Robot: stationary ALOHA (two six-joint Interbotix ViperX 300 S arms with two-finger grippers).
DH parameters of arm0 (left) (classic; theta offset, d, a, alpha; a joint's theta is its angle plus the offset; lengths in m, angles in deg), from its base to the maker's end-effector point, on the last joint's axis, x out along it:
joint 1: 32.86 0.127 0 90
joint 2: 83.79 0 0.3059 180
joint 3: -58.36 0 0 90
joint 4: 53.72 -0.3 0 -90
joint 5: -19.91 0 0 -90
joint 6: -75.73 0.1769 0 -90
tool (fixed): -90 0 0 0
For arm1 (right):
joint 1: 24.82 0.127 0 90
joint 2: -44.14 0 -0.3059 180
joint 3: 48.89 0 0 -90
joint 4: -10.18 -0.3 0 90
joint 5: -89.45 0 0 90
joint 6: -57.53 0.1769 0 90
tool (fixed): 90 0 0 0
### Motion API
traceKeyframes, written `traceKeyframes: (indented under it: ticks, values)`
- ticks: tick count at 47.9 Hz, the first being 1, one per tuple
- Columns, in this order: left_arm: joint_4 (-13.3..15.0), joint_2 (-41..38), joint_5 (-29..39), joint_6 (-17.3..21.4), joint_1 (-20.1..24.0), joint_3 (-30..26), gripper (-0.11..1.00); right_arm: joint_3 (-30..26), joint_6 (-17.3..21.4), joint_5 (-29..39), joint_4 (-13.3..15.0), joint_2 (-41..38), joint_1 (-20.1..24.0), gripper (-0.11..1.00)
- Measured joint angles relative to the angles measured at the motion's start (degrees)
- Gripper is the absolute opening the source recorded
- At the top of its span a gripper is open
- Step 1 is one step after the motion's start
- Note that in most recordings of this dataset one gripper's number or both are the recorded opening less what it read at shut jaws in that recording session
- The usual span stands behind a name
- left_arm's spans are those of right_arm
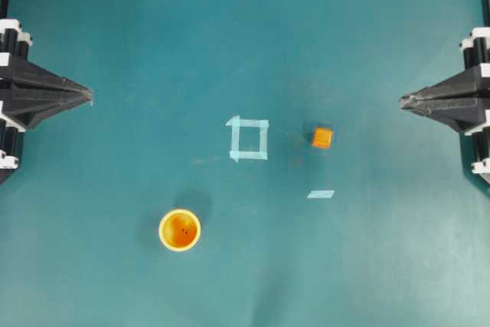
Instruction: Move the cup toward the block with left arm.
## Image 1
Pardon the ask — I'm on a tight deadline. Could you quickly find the light blue tape strip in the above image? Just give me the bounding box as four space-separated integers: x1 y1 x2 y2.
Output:
307 190 335 199

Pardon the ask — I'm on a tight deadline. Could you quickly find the orange cube block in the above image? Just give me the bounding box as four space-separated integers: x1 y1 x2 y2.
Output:
312 126 334 149

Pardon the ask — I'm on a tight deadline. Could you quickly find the orange plastic cup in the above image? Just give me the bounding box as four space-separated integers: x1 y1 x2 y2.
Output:
158 208 201 252

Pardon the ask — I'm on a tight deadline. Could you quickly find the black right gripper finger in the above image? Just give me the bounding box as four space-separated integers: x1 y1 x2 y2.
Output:
400 99 489 132
400 63 489 102

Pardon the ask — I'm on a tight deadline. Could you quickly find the light blue tape square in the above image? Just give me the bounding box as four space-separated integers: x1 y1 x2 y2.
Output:
225 115 270 162

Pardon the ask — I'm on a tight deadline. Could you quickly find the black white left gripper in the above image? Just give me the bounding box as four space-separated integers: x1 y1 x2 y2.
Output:
1 18 93 184

